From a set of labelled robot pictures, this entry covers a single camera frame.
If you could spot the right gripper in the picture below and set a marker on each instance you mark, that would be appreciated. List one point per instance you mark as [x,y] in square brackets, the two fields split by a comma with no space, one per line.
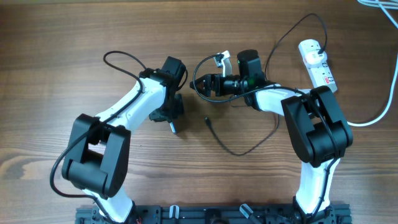
[209,83]

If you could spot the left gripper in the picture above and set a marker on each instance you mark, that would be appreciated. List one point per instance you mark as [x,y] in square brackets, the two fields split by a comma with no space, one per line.
[178,110]

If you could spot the smartphone with teal screen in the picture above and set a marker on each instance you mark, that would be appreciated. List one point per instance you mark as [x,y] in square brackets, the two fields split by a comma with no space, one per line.
[173,128]

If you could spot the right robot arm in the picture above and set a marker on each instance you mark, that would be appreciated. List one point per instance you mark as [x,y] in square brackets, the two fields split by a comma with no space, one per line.
[318,130]

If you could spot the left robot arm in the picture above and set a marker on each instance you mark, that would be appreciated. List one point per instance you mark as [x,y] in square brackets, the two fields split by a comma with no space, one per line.
[96,158]

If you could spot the white charger plug adapter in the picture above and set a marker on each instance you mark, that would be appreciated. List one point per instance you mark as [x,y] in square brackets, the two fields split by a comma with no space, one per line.
[314,59]

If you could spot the white power strip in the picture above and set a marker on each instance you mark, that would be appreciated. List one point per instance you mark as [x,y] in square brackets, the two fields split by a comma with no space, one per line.
[320,75]

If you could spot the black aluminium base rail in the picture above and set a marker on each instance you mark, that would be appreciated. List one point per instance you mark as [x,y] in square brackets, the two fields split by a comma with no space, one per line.
[273,213]

